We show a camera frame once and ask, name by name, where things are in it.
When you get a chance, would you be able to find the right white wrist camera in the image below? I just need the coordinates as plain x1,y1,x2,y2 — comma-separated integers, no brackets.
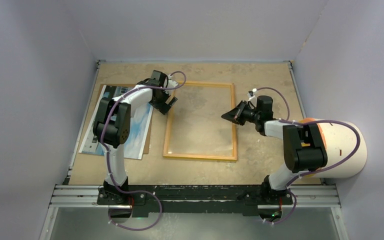
247,88,258,104

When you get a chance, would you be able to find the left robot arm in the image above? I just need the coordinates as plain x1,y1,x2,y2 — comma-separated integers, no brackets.
92,70,184,205

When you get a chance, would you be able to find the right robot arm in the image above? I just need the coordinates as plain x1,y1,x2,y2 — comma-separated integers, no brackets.
221,95,328,204

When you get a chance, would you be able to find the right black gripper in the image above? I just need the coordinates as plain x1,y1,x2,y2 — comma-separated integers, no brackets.
221,100,261,126

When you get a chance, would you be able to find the brown backing board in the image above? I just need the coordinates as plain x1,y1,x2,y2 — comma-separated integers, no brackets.
97,83,153,160

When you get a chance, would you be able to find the yellow picture frame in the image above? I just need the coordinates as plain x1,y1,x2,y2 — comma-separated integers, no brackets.
162,81,239,162

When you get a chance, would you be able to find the white cylinder container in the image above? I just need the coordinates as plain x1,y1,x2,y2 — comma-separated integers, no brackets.
303,123,368,179

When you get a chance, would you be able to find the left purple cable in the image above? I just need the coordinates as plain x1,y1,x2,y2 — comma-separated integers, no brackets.
99,71,187,231

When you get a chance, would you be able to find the aluminium rail frame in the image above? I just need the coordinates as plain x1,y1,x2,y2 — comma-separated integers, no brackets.
41,61,349,240

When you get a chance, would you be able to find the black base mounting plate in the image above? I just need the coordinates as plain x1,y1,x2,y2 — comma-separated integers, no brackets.
96,184,294,218

